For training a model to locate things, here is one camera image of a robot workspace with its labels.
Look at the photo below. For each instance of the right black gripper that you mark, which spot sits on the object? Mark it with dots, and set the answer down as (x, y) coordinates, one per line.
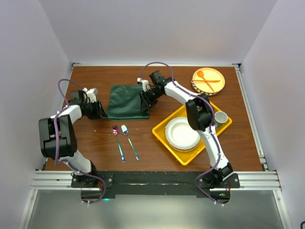
(146, 103)

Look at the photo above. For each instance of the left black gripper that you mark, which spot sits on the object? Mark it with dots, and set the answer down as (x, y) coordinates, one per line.
(99, 112)

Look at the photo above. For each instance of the dark green cloth napkin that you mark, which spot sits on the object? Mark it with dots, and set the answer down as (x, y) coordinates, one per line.
(125, 103)

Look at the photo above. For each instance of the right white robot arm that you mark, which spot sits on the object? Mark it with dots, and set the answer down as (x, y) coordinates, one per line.
(200, 116)

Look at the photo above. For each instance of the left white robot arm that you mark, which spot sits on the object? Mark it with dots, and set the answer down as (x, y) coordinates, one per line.
(58, 140)

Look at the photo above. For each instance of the iridescent metal spoon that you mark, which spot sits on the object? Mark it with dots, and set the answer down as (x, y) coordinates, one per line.
(115, 132)

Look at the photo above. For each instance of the iridescent metal fork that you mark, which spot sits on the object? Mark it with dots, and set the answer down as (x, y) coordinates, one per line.
(126, 133)

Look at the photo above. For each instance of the white ceramic plate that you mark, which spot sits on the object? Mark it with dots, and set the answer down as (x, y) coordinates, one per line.
(180, 135)

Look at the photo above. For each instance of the orange plastic spoon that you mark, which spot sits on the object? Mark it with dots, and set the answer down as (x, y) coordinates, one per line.
(200, 74)

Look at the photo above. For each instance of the wicker plate holder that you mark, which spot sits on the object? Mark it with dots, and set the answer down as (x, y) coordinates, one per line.
(202, 88)

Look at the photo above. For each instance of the orange round plate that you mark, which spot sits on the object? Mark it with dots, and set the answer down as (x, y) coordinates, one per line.
(211, 74)

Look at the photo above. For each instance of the orange plastic knife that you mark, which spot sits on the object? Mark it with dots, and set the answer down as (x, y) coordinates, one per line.
(209, 81)

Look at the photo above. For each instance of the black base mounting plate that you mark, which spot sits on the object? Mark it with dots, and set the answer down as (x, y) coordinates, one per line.
(166, 183)

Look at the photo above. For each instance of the grey ceramic mug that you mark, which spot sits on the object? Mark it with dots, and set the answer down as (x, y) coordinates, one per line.
(220, 117)

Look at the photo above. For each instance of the yellow plastic tray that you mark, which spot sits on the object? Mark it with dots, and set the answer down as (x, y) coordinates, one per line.
(183, 156)

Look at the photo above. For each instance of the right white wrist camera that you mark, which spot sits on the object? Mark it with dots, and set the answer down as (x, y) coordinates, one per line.
(144, 84)

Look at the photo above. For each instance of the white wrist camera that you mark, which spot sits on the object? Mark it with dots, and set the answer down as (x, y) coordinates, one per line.
(144, 84)
(90, 94)

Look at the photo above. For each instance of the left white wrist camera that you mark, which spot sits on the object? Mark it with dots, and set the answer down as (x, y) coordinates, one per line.
(90, 94)

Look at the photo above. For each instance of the aluminium front frame rail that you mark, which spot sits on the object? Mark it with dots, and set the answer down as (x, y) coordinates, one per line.
(61, 180)

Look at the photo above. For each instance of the aluminium frame rail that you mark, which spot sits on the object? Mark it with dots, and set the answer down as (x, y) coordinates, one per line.
(61, 180)
(251, 118)

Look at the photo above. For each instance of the aluminium right frame rail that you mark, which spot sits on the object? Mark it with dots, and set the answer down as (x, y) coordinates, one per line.
(251, 118)

